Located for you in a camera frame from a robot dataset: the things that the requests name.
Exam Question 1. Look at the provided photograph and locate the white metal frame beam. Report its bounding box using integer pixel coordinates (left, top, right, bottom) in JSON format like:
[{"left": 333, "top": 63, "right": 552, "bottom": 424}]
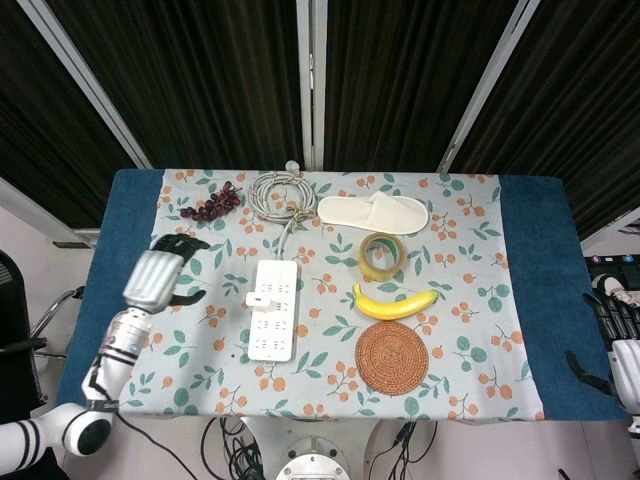
[
  {"left": 0, "top": 177, "right": 97, "bottom": 247},
  {"left": 579, "top": 207, "right": 640, "bottom": 251}
]

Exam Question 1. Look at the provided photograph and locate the blue table cover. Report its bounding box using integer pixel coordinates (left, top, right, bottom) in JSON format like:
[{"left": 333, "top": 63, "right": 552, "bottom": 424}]
[{"left": 55, "top": 167, "right": 632, "bottom": 424}]

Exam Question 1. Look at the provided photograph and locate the grey coiled power cable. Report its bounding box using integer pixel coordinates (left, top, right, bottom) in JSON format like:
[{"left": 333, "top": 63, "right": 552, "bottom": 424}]
[{"left": 248, "top": 169, "right": 320, "bottom": 261}]

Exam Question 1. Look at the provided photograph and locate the yellow banana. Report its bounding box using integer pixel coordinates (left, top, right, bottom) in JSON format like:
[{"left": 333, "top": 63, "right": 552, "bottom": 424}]
[{"left": 352, "top": 282, "right": 440, "bottom": 321}]

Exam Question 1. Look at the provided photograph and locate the white metal frame post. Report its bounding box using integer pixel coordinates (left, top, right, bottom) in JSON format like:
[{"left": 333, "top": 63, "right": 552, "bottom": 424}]
[
  {"left": 294, "top": 0, "right": 329, "bottom": 171},
  {"left": 17, "top": 0, "right": 151, "bottom": 169},
  {"left": 439, "top": 0, "right": 544, "bottom": 174}
]

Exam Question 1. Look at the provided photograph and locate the round woven rattan coaster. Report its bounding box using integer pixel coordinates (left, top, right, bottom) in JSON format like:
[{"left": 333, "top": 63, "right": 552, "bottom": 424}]
[{"left": 354, "top": 320, "right": 431, "bottom": 397}]

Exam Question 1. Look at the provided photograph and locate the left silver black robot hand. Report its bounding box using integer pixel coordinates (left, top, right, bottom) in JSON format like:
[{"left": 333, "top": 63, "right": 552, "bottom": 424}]
[{"left": 122, "top": 232, "right": 212, "bottom": 316}]

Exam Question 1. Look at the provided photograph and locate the black office chair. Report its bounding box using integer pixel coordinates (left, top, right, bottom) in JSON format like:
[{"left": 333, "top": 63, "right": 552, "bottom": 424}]
[{"left": 0, "top": 249, "right": 87, "bottom": 407}]

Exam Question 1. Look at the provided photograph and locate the black curtain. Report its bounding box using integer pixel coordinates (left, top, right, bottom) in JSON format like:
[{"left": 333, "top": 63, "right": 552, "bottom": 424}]
[{"left": 0, "top": 0, "right": 640, "bottom": 241}]

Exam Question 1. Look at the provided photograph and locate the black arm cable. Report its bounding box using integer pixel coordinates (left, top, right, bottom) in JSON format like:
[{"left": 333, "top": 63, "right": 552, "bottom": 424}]
[{"left": 107, "top": 409, "right": 204, "bottom": 480}]

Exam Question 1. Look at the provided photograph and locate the black floor cable bundle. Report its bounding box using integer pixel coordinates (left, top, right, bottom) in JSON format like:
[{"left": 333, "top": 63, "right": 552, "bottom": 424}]
[
  {"left": 389, "top": 422, "right": 441, "bottom": 480},
  {"left": 199, "top": 417, "right": 281, "bottom": 480}
]

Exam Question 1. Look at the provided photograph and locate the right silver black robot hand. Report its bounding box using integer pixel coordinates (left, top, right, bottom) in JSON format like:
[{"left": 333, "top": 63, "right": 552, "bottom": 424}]
[{"left": 564, "top": 287, "right": 640, "bottom": 416}]

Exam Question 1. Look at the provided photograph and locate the dark red grape bunch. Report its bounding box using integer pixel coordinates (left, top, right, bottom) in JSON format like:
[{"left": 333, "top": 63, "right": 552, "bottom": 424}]
[{"left": 179, "top": 181, "right": 244, "bottom": 223}]

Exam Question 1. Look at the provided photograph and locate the floral print tablecloth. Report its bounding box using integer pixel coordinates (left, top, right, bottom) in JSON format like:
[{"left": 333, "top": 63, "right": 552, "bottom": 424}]
[{"left": 117, "top": 168, "right": 546, "bottom": 422}]

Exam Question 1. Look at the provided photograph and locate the white cloth slipper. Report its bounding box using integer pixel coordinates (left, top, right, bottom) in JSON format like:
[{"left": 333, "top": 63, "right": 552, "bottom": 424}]
[{"left": 317, "top": 192, "right": 430, "bottom": 236}]

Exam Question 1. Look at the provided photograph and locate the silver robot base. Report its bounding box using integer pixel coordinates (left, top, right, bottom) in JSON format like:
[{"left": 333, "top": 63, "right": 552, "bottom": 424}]
[{"left": 274, "top": 434, "right": 351, "bottom": 480}]

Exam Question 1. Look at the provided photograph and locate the white power strip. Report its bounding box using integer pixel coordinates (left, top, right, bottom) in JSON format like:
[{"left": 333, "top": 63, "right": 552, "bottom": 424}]
[{"left": 247, "top": 258, "right": 299, "bottom": 364}]

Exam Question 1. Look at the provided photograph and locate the clear packing tape roll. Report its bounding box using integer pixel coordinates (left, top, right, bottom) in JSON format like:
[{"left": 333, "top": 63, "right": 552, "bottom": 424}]
[{"left": 358, "top": 231, "right": 409, "bottom": 282}]

